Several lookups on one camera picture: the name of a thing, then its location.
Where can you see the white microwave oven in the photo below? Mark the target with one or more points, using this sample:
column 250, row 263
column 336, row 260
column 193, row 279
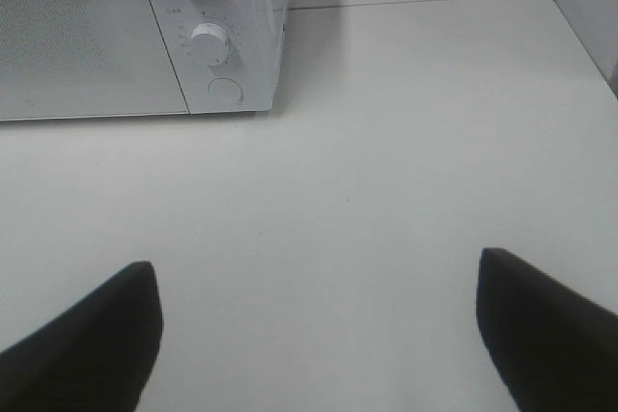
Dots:
column 256, row 29

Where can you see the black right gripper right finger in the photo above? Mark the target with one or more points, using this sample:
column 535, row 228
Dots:
column 554, row 349

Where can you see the white microwave door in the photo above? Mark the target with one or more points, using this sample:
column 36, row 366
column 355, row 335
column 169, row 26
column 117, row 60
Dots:
column 84, row 59

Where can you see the round white door button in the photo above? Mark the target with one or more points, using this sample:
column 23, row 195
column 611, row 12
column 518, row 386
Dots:
column 226, row 91

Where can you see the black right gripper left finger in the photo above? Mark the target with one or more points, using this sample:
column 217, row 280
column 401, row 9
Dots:
column 98, row 355

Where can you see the white timer knob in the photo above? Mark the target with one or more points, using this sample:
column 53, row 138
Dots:
column 210, row 44

